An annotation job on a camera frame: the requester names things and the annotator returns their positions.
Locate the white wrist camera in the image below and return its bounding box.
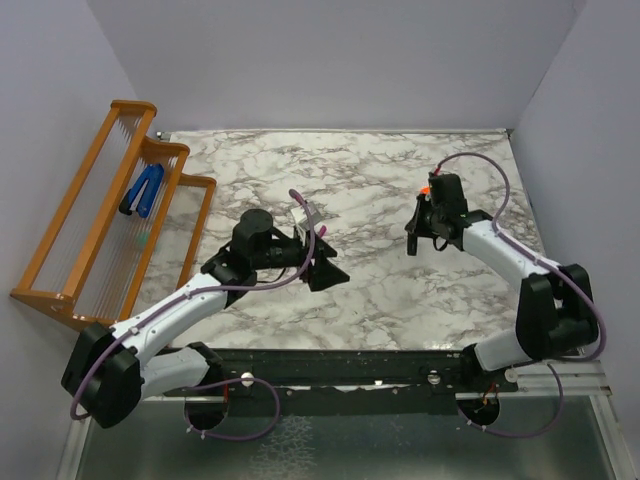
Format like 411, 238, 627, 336
289, 202, 322, 236
429, 173, 468, 217

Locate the green object in rack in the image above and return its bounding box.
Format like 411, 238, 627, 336
135, 232, 148, 249

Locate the orange wooden rack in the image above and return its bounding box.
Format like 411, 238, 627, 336
10, 100, 216, 331

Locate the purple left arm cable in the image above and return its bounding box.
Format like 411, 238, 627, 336
69, 188, 317, 442

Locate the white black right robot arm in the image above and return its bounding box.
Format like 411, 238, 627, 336
405, 192, 603, 391

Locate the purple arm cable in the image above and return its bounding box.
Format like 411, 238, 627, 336
434, 152, 609, 437
69, 188, 317, 442

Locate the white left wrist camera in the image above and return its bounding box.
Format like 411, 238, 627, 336
289, 202, 322, 236

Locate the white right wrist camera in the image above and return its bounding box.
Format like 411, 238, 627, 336
429, 173, 468, 217

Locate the black orange highlighter pen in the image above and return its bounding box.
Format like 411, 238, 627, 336
407, 234, 418, 256

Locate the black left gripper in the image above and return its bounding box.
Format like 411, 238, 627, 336
253, 224, 350, 290

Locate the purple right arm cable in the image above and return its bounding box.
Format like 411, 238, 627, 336
434, 152, 609, 437

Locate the blue stapler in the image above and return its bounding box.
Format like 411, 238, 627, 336
118, 163, 164, 218

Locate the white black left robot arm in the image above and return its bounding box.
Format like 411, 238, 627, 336
61, 204, 350, 428

